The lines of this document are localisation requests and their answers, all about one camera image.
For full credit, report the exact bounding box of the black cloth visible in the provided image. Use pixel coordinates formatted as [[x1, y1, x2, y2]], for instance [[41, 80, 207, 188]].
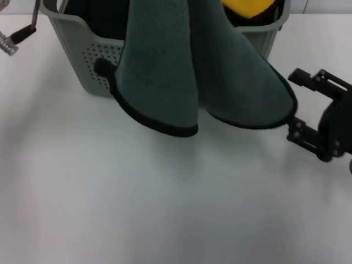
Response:
[[64, 0, 288, 41]]

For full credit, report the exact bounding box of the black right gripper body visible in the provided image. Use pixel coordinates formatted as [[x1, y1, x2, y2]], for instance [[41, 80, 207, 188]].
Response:
[[317, 89, 352, 163]]

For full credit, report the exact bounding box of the grey-green perforated plastic basket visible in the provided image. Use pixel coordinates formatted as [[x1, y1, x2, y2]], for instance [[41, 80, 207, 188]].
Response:
[[38, 0, 292, 98]]

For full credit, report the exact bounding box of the yellow towel with black edge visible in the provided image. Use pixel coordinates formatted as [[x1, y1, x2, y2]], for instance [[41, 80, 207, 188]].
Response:
[[221, 0, 276, 20]]

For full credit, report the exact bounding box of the dark green towel black edge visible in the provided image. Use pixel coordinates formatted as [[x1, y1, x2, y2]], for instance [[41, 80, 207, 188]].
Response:
[[93, 0, 299, 138]]

